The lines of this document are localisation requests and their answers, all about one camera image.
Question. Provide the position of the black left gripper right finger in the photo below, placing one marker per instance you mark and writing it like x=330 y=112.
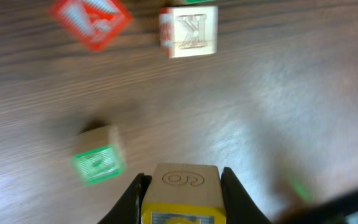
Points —
x=239 y=206

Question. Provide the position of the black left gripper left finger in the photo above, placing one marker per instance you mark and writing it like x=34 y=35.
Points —
x=127 y=209

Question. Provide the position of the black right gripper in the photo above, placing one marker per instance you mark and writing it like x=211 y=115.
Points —
x=343 y=209

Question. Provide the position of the green R block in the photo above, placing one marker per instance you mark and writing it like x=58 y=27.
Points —
x=98 y=155

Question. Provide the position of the plain wooden K-engraved block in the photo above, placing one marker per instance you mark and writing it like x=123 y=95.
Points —
x=187 y=31

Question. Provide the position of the red A block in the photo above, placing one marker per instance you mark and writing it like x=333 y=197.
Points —
x=93 y=22

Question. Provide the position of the green V block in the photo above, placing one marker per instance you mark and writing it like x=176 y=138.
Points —
x=188 y=2

